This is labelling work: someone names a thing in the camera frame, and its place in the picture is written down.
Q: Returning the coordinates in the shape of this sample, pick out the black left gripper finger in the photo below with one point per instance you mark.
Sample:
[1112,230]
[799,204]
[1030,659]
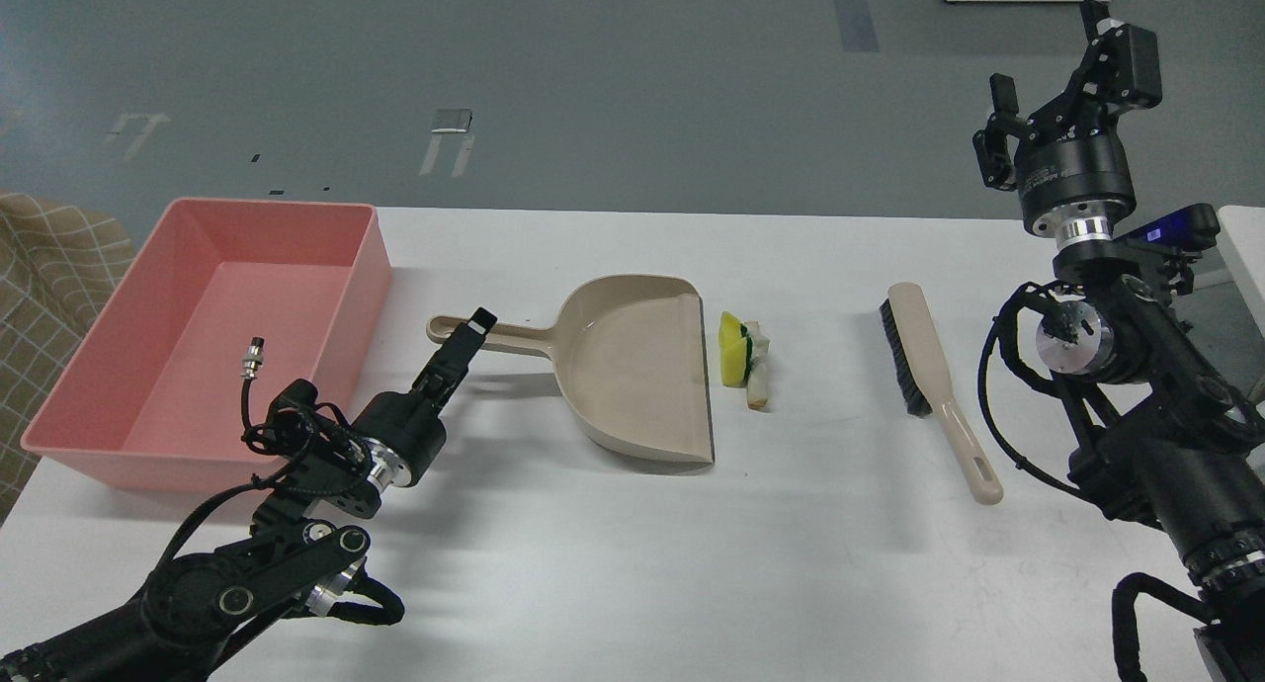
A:
[447,368]
[473,331]

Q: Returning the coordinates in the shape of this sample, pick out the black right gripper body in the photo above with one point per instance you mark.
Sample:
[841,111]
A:
[1072,183]

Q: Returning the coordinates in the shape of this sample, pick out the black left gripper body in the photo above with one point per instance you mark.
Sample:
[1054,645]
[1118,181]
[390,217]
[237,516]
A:
[408,423]

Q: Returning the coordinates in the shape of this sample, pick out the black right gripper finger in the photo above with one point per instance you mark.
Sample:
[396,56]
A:
[1005,117]
[1118,73]

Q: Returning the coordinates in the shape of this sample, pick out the beige plastic dustpan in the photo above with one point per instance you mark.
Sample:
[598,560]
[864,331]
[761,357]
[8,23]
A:
[628,352]

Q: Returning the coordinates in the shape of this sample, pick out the beige hand brush black bristles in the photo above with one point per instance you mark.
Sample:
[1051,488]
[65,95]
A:
[926,386]

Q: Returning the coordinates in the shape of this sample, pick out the yellow green sponge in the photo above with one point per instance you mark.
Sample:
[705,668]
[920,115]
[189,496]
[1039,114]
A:
[736,347]

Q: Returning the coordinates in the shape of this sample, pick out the white paper scrap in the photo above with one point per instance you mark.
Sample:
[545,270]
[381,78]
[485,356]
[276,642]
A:
[758,379]

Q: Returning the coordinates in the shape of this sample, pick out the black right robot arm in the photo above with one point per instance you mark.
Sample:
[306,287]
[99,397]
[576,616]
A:
[1162,438]

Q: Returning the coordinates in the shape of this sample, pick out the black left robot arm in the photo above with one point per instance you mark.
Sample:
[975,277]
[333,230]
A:
[254,555]

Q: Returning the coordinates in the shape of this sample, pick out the pink plastic bin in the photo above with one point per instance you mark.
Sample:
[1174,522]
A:
[151,398]

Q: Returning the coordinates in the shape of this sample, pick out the white side table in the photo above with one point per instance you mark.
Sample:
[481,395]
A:
[1242,248]

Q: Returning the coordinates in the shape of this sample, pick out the beige checkered cloth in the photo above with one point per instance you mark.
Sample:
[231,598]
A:
[59,266]

